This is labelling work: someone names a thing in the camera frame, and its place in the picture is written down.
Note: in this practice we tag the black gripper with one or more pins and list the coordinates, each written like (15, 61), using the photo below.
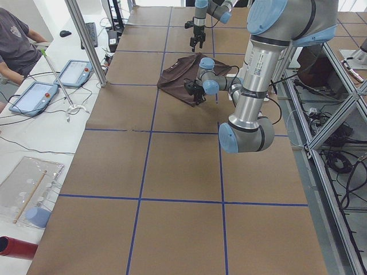
(197, 30)
(197, 90)

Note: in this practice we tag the dark brown t-shirt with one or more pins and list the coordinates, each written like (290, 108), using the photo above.
(184, 69)

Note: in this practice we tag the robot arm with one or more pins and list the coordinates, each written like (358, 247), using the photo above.
(222, 13)
(273, 25)

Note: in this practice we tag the brown paper table cover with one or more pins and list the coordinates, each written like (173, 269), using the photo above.
(93, 236)

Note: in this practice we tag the black keyboard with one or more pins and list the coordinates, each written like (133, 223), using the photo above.
(92, 32)

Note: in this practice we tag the teach pendant far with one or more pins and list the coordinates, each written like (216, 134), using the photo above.
(75, 73)

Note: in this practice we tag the teach pendant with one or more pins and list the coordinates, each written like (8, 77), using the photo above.
(34, 99)
(75, 73)

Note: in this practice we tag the black computer mouse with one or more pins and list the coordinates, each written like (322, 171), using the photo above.
(64, 33)

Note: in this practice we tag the blue tape line right lengthwise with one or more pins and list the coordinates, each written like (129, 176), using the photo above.
(147, 155)

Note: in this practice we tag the teach pendant near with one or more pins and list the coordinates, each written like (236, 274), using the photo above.
(34, 99)

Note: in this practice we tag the blue tape line near crosswise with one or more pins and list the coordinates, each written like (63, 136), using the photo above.
(184, 201)

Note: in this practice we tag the seated person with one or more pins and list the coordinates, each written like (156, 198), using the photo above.
(18, 54)

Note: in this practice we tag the wooden stick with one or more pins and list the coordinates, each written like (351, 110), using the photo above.
(27, 200)

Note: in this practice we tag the clear plastic bag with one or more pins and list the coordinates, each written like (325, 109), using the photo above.
(19, 183)

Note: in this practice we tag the blue plastic cup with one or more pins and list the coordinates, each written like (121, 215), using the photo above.
(38, 216)

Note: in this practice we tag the red cylinder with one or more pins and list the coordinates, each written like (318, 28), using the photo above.
(15, 248)

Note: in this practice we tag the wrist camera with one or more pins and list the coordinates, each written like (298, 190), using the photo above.
(188, 87)
(188, 24)

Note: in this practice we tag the aluminium frame rack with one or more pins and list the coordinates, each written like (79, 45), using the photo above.
(323, 93)

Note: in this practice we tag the aluminium frame post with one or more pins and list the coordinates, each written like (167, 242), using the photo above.
(79, 23)

